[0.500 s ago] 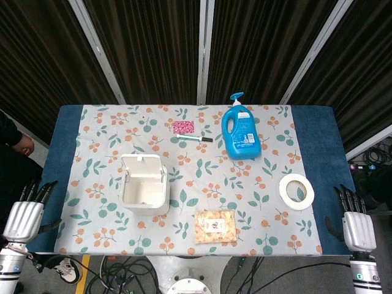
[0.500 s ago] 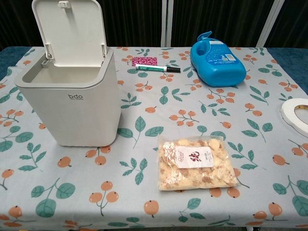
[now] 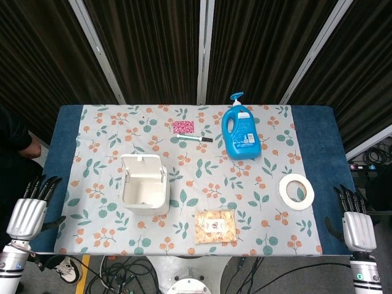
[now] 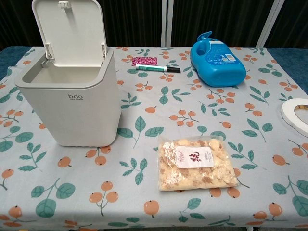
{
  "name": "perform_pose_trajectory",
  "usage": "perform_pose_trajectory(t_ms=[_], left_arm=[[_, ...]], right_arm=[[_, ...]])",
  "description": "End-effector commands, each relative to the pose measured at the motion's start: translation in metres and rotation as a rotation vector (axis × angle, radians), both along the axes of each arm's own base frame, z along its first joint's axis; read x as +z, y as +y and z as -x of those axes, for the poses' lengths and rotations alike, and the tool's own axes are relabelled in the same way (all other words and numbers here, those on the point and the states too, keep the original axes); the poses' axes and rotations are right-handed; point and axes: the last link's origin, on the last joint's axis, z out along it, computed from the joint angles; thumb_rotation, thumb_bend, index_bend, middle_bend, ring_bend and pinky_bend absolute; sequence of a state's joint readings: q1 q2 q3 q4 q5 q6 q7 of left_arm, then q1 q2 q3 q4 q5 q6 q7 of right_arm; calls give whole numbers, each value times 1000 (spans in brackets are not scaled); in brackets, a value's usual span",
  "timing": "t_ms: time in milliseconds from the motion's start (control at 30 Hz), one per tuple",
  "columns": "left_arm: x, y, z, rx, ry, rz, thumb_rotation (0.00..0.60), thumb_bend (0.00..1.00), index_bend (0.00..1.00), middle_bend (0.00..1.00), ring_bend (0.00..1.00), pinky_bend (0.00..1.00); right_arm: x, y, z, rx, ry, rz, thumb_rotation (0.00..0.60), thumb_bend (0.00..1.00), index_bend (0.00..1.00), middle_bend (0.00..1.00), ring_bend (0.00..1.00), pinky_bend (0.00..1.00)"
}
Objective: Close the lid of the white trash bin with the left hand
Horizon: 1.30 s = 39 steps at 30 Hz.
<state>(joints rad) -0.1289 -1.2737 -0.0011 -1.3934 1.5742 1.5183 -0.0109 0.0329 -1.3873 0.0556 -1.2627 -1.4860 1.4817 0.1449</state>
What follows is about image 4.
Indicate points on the floral leaf print tablecloth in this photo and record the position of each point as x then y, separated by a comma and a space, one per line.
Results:
144, 108

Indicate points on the blue detergent pump bottle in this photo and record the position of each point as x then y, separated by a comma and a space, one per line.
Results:
216, 65

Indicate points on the white square box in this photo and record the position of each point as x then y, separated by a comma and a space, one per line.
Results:
72, 115

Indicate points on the dark folding screen panel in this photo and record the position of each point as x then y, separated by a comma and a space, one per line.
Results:
296, 21
132, 21
216, 16

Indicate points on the black and white marker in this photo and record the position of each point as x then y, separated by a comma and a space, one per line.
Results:
154, 68

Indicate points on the pink patterned card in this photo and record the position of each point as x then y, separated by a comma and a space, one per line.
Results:
144, 61

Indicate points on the white tape roll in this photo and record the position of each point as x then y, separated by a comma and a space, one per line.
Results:
287, 113

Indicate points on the clear snack bag with label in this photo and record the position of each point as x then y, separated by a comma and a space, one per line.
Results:
195, 166

